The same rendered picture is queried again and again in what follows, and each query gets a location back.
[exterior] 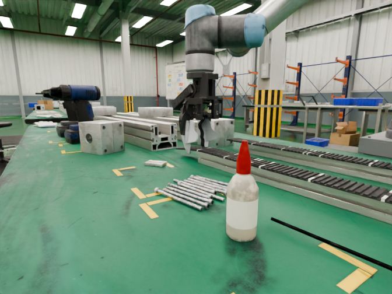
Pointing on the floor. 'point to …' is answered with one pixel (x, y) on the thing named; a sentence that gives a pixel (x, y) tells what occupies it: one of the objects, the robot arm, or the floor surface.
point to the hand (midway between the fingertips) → (195, 147)
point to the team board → (175, 80)
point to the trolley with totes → (376, 103)
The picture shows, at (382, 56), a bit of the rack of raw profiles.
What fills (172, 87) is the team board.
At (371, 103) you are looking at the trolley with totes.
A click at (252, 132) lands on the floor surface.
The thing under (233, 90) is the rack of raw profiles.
